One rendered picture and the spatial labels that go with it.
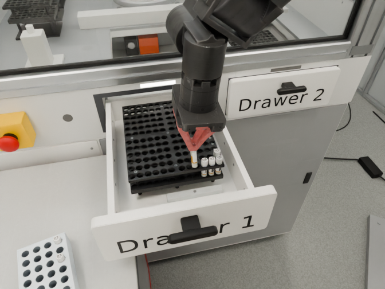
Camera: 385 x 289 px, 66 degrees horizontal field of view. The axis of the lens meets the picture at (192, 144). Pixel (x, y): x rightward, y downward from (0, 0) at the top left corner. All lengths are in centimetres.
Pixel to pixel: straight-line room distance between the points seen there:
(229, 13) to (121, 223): 32
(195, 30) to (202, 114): 12
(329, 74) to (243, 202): 47
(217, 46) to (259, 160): 64
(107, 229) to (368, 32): 72
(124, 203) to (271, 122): 49
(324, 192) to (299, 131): 87
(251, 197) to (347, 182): 143
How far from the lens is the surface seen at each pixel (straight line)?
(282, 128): 91
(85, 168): 78
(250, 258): 147
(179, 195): 57
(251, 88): 75
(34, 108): 74
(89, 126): 76
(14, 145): 72
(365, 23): 85
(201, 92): 41
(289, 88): 76
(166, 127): 63
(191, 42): 39
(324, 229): 164
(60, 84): 70
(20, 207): 76
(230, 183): 61
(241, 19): 39
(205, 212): 47
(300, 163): 108
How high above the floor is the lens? 131
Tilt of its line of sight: 44 degrees down
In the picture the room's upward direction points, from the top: straight up
